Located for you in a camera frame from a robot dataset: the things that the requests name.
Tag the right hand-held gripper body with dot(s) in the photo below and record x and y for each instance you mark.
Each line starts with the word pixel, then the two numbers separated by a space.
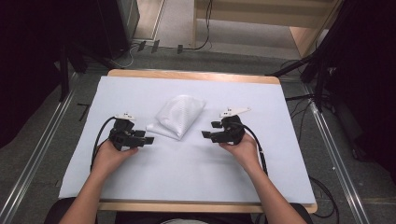
pixel 232 132

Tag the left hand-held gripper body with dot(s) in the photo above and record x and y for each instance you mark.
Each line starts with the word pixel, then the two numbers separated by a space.
pixel 126 138

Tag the white mesh laundry bag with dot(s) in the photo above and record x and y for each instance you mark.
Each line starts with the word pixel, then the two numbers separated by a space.
pixel 179 115

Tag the person's right hand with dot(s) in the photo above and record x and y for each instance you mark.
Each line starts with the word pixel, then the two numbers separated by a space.
pixel 246 154

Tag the person's left hand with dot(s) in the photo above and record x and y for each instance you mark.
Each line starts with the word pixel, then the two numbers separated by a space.
pixel 109 158

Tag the pale blue table mat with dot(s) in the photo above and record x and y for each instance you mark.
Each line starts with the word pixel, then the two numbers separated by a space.
pixel 174 174

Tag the wooden table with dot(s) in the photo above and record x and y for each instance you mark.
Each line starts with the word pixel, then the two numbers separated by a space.
pixel 193 75

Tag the black metal stand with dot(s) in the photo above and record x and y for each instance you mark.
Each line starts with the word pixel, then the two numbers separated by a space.
pixel 320 77
pixel 64 74

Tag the person's dark clothing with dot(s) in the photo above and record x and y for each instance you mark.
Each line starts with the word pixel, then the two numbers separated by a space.
pixel 62 207

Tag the black cabinet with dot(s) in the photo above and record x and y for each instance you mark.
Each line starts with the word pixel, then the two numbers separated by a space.
pixel 116 25

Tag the light wooden bench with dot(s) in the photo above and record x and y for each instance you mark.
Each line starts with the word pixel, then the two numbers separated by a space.
pixel 258 12

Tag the metal floor rail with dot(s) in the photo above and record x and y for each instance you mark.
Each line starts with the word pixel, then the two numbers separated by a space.
pixel 339 168
pixel 37 146

